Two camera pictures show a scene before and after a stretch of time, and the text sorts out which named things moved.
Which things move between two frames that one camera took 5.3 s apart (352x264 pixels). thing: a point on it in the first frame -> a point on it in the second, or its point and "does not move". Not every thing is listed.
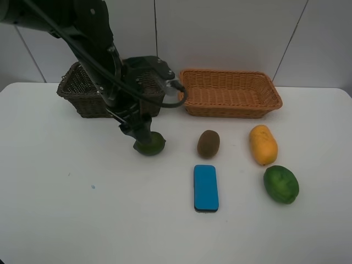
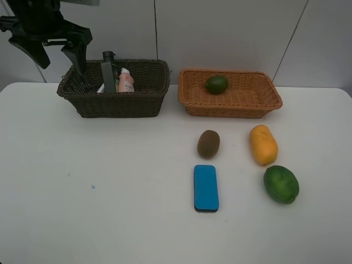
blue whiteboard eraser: x=205 y=188 does not move
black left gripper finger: x=140 y=131 -> x=76 y=52
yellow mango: x=263 y=144 does not move
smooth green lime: x=154 y=146 -> x=216 y=84
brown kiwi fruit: x=208 y=144 does not move
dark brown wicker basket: x=75 y=87 does not move
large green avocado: x=281 y=183 does not move
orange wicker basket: x=229 y=94 does not move
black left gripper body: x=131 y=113 -> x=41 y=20
